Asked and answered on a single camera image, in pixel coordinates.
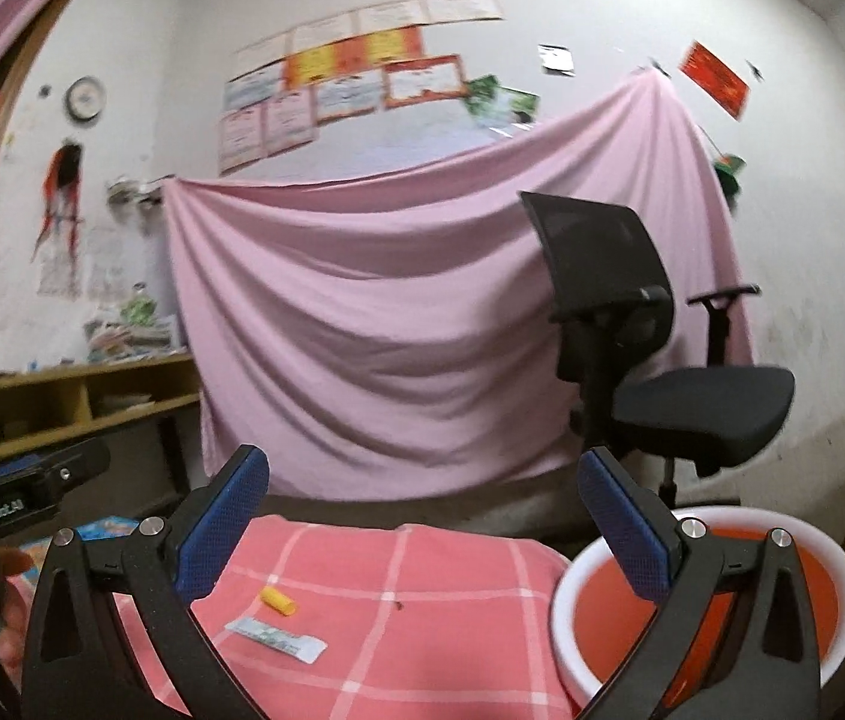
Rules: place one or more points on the pile of books and papers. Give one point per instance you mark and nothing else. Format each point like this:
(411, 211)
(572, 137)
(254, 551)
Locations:
(130, 330)

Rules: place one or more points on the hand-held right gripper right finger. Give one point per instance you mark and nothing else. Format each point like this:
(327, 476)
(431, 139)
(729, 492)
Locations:
(632, 532)

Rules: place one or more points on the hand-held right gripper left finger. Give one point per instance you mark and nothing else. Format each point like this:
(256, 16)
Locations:
(220, 532)

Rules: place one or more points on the wooden shelf unit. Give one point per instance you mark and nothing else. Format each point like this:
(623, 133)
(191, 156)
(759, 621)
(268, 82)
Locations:
(130, 382)

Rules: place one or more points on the row of wall certificates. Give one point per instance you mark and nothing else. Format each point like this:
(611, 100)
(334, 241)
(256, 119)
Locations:
(340, 67)

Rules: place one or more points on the green wall photos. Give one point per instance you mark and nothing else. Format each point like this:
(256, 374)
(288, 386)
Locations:
(501, 101)

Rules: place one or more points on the red tassel wall ornament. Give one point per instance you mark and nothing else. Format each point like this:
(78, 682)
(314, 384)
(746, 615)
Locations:
(62, 180)

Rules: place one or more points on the white green sachet wrapper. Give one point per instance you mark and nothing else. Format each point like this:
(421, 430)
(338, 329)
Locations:
(280, 639)

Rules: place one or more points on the green hanging ornament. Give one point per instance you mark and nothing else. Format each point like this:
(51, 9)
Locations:
(728, 169)

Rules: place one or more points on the red wall paper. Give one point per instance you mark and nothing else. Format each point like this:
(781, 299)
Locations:
(714, 79)

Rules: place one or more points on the pink hanging sheet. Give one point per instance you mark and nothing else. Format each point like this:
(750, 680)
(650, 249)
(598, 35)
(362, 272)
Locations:
(392, 315)

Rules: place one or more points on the round wall clock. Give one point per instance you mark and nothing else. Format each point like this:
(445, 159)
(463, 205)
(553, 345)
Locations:
(85, 97)

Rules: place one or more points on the black office chair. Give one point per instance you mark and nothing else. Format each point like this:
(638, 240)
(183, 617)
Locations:
(692, 397)

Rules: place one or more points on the silver wall sticker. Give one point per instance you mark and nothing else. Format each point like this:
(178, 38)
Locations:
(557, 60)

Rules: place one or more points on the blue cartoon cover book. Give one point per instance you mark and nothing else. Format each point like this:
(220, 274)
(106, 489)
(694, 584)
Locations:
(111, 526)

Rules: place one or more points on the pink checked blanket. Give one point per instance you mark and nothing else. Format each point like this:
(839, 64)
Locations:
(407, 615)

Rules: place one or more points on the red basin with white rim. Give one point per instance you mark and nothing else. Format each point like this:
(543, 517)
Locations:
(602, 615)

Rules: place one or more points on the small yellow cap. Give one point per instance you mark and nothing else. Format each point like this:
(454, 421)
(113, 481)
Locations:
(280, 601)

